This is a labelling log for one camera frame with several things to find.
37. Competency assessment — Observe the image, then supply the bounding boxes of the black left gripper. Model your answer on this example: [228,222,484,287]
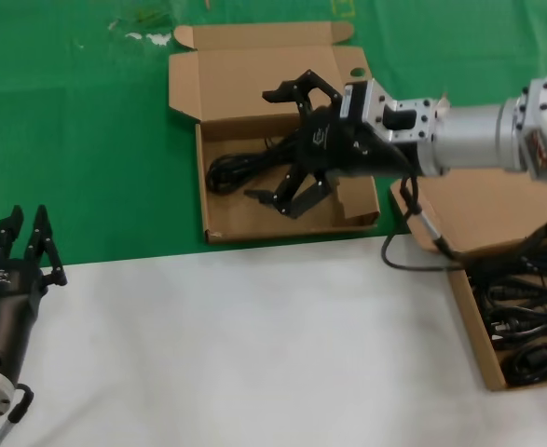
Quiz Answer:
[0,204,68,376]

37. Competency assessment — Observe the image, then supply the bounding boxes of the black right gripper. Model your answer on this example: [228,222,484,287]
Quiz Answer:
[243,69,417,220]

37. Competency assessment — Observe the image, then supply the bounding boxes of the black power cord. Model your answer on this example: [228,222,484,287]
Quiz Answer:
[500,344,547,387]
[468,216,547,308]
[486,306,547,348]
[206,132,311,195]

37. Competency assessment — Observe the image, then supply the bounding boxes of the brown cardboard mailer box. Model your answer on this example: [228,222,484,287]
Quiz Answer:
[388,169,547,392]
[168,20,380,244]

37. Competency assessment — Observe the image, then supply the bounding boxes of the green table cloth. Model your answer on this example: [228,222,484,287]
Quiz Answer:
[0,0,547,269]

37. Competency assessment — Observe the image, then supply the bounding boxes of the clear plastic scrap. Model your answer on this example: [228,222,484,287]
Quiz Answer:
[107,7,174,47]

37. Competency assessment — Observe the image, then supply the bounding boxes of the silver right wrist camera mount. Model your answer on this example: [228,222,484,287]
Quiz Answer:
[340,77,451,143]

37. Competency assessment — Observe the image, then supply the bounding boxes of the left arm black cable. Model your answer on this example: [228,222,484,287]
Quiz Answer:
[0,382,35,447]

